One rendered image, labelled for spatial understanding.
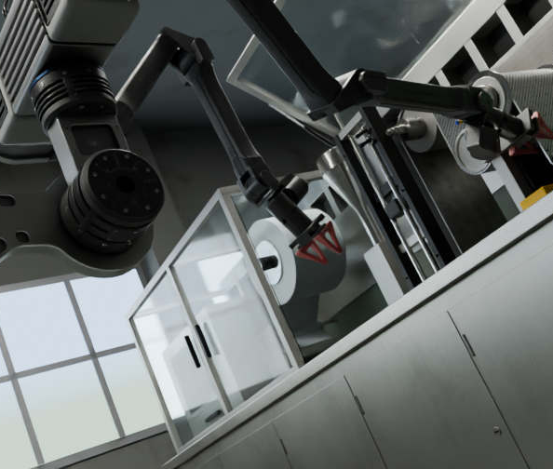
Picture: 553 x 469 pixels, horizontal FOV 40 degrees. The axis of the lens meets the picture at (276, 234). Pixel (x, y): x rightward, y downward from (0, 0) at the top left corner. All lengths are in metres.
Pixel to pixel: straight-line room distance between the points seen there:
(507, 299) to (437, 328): 0.24
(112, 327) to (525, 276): 3.59
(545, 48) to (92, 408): 3.35
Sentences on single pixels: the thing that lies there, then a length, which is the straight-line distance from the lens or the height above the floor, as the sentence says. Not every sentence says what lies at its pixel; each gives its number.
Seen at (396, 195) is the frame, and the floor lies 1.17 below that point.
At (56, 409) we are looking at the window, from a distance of 4.63.
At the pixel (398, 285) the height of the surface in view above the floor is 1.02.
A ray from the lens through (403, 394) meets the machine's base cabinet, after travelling 2.06.
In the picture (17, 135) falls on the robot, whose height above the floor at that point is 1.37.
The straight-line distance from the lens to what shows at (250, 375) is 2.77.
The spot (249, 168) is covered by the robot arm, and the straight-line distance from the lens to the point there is 1.80.
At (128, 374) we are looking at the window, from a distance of 4.86.
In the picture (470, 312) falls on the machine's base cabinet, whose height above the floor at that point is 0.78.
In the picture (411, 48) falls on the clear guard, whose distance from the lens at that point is 2.64.
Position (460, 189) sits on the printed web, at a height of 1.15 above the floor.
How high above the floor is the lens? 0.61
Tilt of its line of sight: 17 degrees up
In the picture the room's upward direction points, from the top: 25 degrees counter-clockwise
